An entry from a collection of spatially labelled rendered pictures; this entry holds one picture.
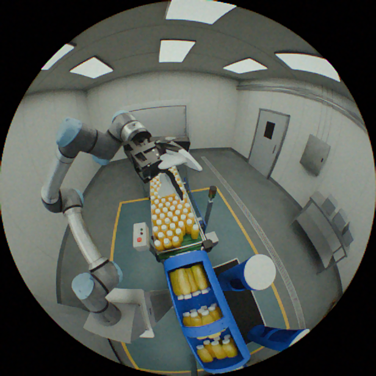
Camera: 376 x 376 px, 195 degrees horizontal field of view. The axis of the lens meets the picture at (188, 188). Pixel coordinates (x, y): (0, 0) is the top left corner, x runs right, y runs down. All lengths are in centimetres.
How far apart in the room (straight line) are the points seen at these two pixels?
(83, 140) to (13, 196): 254
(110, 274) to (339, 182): 367
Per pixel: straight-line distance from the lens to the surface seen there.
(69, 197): 64
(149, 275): 193
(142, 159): 24
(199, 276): 72
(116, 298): 81
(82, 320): 201
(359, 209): 352
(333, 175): 337
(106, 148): 38
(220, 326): 67
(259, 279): 94
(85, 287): 52
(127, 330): 60
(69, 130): 32
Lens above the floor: 184
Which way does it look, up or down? 40 degrees down
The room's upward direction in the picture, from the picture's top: straight up
